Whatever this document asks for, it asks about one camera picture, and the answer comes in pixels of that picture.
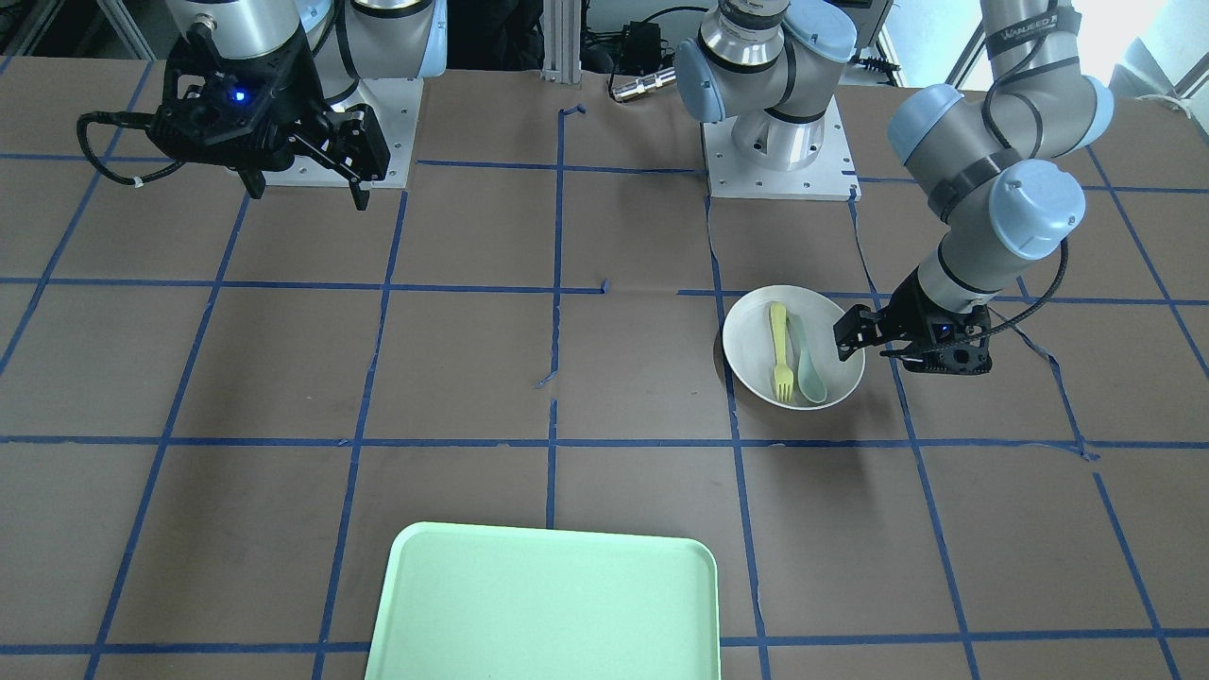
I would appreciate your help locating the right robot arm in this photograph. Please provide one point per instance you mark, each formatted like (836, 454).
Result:
(368, 54)

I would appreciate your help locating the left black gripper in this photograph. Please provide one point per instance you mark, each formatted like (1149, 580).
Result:
(909, 309)

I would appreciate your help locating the cream round plate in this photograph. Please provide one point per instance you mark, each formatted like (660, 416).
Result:
(748, 347)

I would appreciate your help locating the pale green plastic spoon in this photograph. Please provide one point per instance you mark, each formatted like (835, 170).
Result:
(810, 383)

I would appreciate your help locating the aluminium frame post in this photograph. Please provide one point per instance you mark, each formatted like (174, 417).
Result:
(561, 25)

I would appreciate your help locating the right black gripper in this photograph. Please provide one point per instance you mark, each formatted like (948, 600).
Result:
(304, 92)

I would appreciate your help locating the light green tray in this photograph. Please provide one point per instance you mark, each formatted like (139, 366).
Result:
(463, 601)

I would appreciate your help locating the black power adapter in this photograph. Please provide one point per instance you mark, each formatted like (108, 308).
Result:
(641, 45)

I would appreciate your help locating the yellow plastic fork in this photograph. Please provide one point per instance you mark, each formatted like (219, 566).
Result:
(783, 375)

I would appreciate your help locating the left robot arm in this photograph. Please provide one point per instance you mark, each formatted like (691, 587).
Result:
(987, 168)

